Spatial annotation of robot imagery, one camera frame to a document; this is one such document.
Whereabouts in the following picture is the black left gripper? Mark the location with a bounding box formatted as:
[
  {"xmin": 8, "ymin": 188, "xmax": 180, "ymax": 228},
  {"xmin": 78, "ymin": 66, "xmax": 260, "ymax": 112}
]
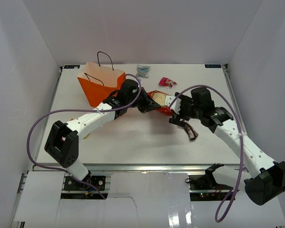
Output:
[{"xmin": 126, "ymin": 87, "xmax": 161, "ymax": 114}]

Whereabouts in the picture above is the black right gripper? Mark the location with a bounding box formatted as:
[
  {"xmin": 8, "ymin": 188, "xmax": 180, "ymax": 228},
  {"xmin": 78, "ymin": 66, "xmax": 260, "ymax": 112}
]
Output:
[{"xmin": 169, "ymin": 92, "xmax": 202, "ymax": 127}]

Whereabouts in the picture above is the cassava chips bag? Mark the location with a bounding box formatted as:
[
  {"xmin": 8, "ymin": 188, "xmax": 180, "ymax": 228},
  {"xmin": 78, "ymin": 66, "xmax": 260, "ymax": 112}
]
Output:
[{"xmin": 153, "ymin": 91, "xmax": 173, "ymax": 116}]

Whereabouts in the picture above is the pink mints packet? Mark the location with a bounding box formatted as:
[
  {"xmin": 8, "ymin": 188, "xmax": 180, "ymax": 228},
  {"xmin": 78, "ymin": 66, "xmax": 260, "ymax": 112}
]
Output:
[{"xmin": 159, "ymin": 77, "xmax": 177, "ymax": 88}]

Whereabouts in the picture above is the brown chocolate bar wrapper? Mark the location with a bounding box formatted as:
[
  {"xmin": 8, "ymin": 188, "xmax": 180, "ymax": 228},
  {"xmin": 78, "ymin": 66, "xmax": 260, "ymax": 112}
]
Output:
[{"xmin": 183, "ymin": 122, "xmax": 199, "ymax": 141}]

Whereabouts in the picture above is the blue silver snack packet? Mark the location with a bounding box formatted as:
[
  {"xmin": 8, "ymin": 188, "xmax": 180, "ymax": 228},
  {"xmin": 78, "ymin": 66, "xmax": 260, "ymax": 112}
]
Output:
[{"xmin": 136, "ymin": 65, "xmax": 150, "ymax": 78}]

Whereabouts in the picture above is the orange paper bag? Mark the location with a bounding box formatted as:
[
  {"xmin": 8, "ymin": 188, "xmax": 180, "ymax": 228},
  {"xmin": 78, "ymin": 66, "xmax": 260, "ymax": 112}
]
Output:
[{"xmin": 77, "ymin": 61, "xmax": 125, "ymax": 107}]

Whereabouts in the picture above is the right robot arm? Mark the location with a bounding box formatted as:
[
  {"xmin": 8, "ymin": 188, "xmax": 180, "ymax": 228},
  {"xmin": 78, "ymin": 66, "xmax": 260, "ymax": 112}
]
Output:
[{"xmin": 164, "ymin": 86, "xmax": 285, "ymax": 206}]

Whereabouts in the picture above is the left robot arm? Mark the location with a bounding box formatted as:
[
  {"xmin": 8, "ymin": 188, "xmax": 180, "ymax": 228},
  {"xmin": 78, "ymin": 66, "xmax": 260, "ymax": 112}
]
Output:
[{"xmin": 45, "ymin": 79, "xmax": 161, "ymax": 190}]

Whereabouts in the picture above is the white front cover panel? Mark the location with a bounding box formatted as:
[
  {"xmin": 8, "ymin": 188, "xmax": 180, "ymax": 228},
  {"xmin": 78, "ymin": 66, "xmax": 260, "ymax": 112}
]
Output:
[{"xmin": 14, "ymin": 171, "xmax": 285, "ymax": 228}]

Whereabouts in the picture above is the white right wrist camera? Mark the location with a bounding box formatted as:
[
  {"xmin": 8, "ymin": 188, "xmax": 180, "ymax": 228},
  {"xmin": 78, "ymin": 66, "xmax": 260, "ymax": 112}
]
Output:
[{"xmin": 164, "ymin": 95, "xmax": 181, "ymax": 114}]

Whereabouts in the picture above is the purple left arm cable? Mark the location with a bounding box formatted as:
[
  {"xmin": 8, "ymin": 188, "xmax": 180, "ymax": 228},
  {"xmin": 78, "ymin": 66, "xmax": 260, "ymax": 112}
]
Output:
[{"xmin": 26, "ymin": 73, "xmax": 143, "ymax": 200}]

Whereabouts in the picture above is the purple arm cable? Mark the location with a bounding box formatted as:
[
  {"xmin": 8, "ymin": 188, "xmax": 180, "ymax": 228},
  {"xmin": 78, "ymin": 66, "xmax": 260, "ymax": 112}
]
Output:
[
  {"xmin": 174, "ymin": 85, "xmax": 247, "ymax": 223},
  {"xmin": 26, "ymin": 73, "xmax": 143, "ymax": 200}
]

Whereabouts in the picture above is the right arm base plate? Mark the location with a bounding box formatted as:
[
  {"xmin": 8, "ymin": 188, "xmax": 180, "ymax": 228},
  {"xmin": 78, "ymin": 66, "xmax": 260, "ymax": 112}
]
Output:
[{"xmin": 185, "ymin": 163, "xmax": 232, "ymax": 202}]

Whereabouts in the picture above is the aluminium table edge rail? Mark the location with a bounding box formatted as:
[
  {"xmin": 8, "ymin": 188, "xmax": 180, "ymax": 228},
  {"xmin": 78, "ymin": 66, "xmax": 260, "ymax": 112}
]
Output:
[{"xmin": 32, "ymin": 163, "xmax": 259, "ymax": 172}]

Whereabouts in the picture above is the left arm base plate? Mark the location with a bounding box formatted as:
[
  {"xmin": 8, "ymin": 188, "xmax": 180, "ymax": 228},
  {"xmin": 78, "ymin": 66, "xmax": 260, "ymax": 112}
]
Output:
[{"xmin": 62, "ymin": 175, "xmax": 106, "ymax": 191}]

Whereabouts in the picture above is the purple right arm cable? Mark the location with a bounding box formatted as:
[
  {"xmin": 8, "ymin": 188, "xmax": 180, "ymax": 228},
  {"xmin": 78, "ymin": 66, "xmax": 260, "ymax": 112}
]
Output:
[{"xmin": 174, "ymin": 85, "xmax": 247, "ymax": 223}]

